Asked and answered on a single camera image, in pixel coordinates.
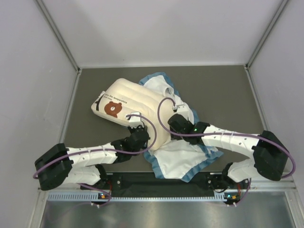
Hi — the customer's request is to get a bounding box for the blue white bear pillowcase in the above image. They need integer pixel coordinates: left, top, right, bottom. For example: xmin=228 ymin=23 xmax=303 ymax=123
xmin=139 ymin=72 xmax=223 ymax=182

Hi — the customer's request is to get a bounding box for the cream bear pillow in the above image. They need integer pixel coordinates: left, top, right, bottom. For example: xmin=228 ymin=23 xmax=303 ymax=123
xmin=91 ymin=75 xmax=174 ymax=151

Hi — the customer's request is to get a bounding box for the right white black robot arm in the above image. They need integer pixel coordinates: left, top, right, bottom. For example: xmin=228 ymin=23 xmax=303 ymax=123
xmin=168 ymin=114 xmax=288 ymax=188

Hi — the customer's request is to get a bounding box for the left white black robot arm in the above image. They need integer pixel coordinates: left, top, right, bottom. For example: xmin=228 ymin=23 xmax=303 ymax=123
xmin=34 ymin=126 xmax=150 ymax=191

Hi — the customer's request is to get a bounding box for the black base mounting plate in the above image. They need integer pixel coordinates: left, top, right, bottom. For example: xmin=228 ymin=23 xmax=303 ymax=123
xmin=104 ymin=171 xmax=226 ymax=198

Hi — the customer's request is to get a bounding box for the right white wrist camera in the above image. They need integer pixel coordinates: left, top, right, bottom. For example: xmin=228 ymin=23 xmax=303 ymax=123
xmin=173 ymin=104 xmax=190 ymax=118

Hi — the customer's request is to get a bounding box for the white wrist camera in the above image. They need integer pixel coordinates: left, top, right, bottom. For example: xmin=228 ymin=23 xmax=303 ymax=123
xmin=173 ymin=104 xmax=190 ymax=118
xmin=128 ymin=112 xmax=144 ymax=128

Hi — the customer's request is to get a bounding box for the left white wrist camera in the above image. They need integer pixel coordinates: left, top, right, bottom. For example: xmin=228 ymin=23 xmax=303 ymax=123
xmin=128 ymin=112 xmax=144 ymax=128

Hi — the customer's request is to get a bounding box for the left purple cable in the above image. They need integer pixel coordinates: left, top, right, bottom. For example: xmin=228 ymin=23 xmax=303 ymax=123
xmin=32 ymin=114 xmax=157 ymax=206

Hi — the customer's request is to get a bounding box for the purple cable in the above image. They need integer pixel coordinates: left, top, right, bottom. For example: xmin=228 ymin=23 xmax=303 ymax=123
xmin=32 ymin=114 xmax=157 ymax=206
xmin=158 ymin=96 xmax=297 ymax=207

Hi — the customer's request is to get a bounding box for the grey slotted cable duct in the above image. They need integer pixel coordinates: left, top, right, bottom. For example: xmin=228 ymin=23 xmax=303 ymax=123
xmin=47 ymin=192 xmax=237 ymax=202

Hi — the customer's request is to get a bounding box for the aluminium frame rail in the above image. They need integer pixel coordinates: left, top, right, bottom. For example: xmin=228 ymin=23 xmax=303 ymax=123
xmin=38 ymin=176 xmax=293 ymax=193

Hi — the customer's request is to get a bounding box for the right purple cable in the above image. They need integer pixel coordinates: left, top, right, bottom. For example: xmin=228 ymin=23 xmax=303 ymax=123
xmin=158 ymin=96 xmax=297 ymax=207

